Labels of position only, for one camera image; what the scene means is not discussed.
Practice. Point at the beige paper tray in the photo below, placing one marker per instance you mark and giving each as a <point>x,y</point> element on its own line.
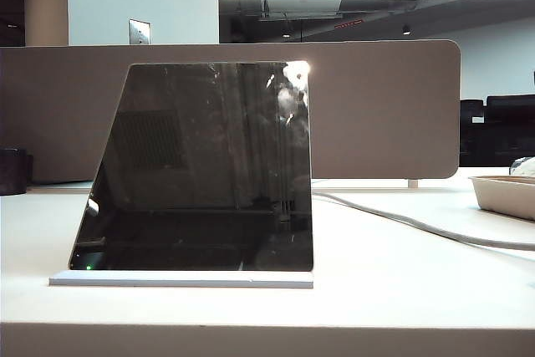
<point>501,200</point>

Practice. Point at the metal wall switch plate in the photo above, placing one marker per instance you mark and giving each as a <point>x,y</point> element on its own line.
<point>140,32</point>

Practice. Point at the brown desk partition panel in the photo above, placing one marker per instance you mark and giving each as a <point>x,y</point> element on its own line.
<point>376,114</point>

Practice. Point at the black ceiling spot lamp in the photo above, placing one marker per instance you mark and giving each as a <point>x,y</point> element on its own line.
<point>406,31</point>

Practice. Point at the red ceiling sign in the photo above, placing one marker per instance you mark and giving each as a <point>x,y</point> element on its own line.
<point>348,24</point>

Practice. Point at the white crumpled wrapper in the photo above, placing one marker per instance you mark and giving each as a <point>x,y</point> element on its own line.
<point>524,166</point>

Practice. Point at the dark cylindrical container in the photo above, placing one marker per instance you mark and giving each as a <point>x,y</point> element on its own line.
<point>14,173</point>

